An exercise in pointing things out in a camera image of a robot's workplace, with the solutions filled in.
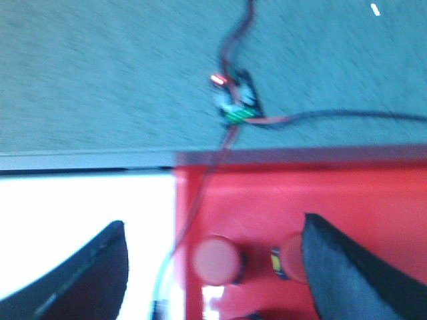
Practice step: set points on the small lit circuit board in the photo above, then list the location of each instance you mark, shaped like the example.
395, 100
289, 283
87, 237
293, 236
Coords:
236, 97

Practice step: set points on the red plastic bin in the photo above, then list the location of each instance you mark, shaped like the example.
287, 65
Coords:
376, 194

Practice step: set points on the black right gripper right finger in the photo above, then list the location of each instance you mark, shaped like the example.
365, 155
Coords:
347, 281

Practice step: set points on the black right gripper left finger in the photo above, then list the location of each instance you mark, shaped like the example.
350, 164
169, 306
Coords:
90, 284

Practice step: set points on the red mushroom push button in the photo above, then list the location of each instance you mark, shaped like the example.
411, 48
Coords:
218, 261
287, 260

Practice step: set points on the grey stone bench right slab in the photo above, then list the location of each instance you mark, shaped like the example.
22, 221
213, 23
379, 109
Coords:
126, 83

